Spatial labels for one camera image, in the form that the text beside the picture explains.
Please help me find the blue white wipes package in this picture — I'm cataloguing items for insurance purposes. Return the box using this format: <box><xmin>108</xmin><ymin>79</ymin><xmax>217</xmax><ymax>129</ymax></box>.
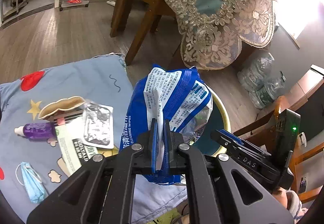
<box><xmin>119</xmin><ymin>65</ymin><xmax>213</xmax><ymax>185</ymax></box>

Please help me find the green white paper box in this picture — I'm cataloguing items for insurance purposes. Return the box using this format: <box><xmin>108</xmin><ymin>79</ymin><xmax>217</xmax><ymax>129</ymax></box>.
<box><xmin>55</xmin><ymin>116</ymin><xmax>98</xmax><ymax>177</ymax></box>

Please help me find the purple small bottle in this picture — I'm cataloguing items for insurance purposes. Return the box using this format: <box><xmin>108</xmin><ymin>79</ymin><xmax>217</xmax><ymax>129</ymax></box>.
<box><xmin>14</xmin><ymin>122</ymin><xmax>56</xmax><ymax>140</ymax></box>

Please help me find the person's right hand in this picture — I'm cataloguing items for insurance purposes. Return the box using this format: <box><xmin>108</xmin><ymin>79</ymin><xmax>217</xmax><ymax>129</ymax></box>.
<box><xmin>272</xmin><ymin>186</ymin><xmax>303</xmax><ymax>219</ymax></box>

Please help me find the teal bin with yellow rim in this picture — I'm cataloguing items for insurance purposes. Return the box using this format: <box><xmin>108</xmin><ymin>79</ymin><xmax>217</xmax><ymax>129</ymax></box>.
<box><xmin>193</xmin><ymin>89</ymin><xmax>231</xmax><ymax>156</ymax></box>

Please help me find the orange wooden chair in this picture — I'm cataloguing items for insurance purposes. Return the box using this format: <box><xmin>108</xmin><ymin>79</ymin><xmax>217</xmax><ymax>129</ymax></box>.
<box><xmin>232</xmin><ymin>95</ymin><xmax>324</xmax><ymax>204</ymax></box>

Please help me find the silver foil wrapper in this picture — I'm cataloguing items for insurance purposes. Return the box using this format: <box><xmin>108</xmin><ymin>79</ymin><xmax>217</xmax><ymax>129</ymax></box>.
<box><xmin>81</xmin><ymin>101</ymin><xmax>114</xmax><ymax>149</ymax></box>

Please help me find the clear water bottle pack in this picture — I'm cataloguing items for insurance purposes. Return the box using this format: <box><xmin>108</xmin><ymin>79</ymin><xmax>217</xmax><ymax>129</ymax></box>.
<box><xmin>237</xmin><ymin>53</ymin><xmax>286</xmax><ymax>109</ymax></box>

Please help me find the wooden dining chair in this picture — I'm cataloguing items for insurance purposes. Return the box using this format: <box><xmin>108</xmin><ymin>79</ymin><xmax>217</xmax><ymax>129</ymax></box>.
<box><xmin>110</xmin><ymin>0</ymin><xmax>175</xmax><ymax>65</ymax></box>

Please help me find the teal lace tablecloth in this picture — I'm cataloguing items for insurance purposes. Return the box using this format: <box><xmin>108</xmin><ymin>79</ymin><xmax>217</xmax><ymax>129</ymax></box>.
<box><xmin>110</xmin><ymin>0</ymin><xmax>275</xmax><ymax>70</ymax></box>

